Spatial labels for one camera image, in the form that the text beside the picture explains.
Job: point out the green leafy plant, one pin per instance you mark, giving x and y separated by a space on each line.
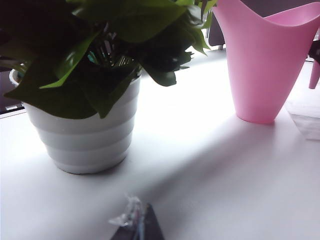
137 25

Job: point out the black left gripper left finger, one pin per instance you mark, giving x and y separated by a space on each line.
127 233

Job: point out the pink plastic watering can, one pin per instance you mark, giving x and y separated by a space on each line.
262 75

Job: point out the white ribbed plant pot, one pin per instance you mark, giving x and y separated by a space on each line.
82 145

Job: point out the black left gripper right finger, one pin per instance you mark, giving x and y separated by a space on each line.
152 227

